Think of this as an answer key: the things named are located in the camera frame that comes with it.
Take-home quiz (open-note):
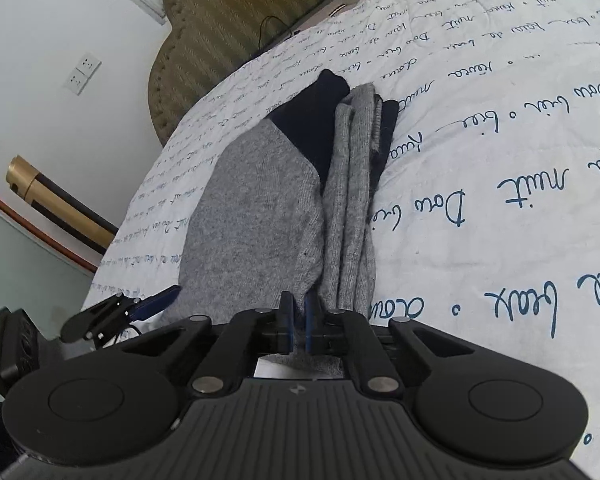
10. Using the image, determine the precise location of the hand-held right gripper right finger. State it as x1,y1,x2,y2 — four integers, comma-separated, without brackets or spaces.
303,292,482,401

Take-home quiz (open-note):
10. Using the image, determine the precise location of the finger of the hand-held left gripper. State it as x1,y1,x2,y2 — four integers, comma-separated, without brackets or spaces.
60,285,182,347

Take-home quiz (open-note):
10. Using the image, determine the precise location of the gold and black pole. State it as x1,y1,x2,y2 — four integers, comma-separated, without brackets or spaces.
6,156,119,256

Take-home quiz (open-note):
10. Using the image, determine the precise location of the olive padded headboard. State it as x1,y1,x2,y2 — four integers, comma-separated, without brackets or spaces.
147,0,397,149

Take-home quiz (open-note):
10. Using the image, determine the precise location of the black cable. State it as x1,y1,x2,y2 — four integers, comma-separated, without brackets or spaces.
257,14,302,45

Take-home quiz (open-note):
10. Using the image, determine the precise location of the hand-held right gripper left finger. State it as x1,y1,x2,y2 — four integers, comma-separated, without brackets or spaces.
119,291,297,401

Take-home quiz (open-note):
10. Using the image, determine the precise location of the white wall socket plate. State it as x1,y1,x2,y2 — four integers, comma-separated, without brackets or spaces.
63,52,102,97

